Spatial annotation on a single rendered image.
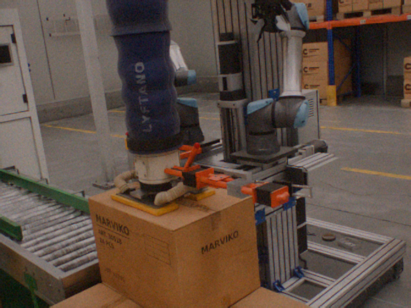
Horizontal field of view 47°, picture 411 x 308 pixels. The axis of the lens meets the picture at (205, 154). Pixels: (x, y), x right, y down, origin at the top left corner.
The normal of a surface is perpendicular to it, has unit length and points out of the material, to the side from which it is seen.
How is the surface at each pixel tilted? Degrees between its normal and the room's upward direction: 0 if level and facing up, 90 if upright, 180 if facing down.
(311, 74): 92
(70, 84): 90
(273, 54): 90
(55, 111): 90
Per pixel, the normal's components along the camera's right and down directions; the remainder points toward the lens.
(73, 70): 0.70, 0.10
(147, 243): -0.74, 0.23
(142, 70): 0.00, 0.05
